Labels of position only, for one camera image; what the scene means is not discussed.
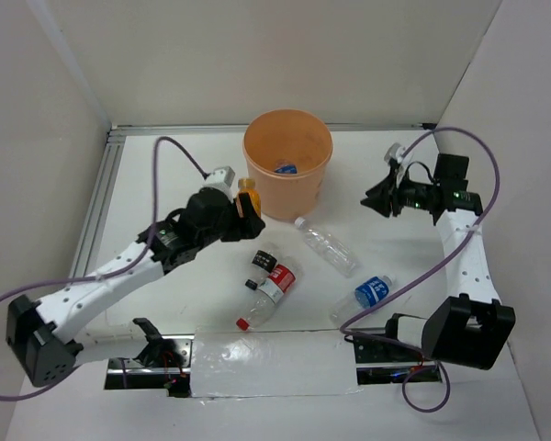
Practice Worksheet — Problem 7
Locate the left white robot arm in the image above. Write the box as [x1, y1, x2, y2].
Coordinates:
[6, 187, 265, 387]

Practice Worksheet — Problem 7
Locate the orange plastic bin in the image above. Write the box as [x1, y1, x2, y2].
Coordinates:
[242, 109, 333, 221]

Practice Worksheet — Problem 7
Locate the orange juice bottle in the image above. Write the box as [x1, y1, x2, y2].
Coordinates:
[235, 177, 261, 218]

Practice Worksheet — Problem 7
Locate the aluminium frame rail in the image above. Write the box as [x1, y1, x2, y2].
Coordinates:
[68, 129, 126, 278]

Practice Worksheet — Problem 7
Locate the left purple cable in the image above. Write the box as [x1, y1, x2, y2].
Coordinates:
[0, 136, 212, 401]

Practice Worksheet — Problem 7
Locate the black label bottle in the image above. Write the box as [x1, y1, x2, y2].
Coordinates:
[244, 242, 280, 290]

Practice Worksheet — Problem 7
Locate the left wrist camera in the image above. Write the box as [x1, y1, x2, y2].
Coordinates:
[204, 166, 235, 199]

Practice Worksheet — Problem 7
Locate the clear bottle white cap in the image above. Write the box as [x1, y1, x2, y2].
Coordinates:
[294, 217, 357, 277]

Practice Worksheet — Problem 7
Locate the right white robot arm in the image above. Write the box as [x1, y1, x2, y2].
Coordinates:
[361, 145, 516, 370]

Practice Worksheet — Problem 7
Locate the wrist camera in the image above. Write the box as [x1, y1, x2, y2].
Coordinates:
[384, 142, 407, 175]
[204, 166, 235, 199]

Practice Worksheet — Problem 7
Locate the red label bottle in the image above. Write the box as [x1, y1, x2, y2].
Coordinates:
[235, 256, 302, 332]

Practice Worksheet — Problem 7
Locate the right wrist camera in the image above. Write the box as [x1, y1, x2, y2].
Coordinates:
[384, 142, 407, 175]

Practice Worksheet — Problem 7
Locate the crushed blue cap bottle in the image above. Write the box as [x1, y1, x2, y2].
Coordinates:
[274, 160, 298, 175]

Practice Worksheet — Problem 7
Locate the blue label water bottle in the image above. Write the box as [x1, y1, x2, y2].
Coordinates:
[330, 275, 394, 327]

